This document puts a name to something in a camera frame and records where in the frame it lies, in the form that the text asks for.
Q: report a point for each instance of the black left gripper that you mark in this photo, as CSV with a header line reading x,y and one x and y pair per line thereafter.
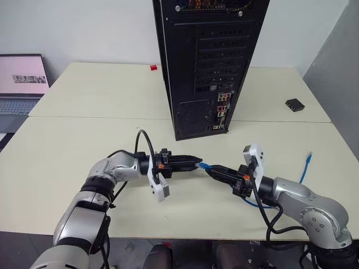
x,y
165,164

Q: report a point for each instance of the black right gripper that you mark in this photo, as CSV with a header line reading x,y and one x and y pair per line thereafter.
x,y
242,183

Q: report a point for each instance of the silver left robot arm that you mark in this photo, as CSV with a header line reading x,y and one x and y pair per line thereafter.
x,y
84,218

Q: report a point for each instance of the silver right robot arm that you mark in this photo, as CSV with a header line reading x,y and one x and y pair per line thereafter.
x,y
317,213

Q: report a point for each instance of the black computer tower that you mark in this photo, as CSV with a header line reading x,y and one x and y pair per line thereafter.
x,y
207,56

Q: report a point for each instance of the dark rounded shape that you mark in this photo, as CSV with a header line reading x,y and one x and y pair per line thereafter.
x,y
160,257

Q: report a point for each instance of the small black adapter box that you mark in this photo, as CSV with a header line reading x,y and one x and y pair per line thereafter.
x,y
295,104

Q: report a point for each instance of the small red block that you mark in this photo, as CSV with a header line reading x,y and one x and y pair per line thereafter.
x,y
153,67

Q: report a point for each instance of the grey partition panel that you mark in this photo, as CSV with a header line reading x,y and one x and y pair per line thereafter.
x,y
336,84

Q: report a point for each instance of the open grey laptop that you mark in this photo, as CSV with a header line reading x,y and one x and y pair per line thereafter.
x,y
19,84

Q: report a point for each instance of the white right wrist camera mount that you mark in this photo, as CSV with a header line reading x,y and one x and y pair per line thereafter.
x,y
255,157

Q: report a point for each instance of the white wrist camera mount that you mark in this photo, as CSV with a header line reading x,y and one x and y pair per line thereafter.
x,y
255,157
160,190

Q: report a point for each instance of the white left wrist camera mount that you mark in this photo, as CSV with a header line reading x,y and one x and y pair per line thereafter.
x,y
160,190

